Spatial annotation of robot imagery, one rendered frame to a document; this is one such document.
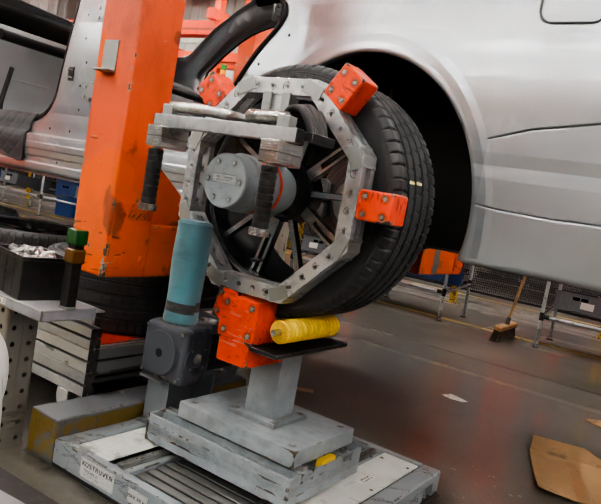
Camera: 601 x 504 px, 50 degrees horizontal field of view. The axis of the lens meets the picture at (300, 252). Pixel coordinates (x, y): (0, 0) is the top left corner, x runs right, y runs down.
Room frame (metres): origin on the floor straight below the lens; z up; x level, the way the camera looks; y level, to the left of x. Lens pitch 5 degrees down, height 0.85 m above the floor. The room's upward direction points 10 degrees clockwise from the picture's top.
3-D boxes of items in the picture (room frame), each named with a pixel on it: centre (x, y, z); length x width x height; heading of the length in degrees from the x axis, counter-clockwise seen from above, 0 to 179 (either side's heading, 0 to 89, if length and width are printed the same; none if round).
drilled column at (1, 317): (1.79, 0.77, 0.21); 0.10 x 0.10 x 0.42; 56
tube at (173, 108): (1.58, 0.25, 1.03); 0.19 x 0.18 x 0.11; 146
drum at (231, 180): (1.57, 0.14, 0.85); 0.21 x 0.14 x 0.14; 146
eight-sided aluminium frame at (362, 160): (1.63, 0.10, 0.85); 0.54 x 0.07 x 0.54; 56
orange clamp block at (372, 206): (1.46, -0.16, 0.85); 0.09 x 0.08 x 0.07; 56
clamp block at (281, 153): (1.37, 0.07, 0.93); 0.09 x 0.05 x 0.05; 146
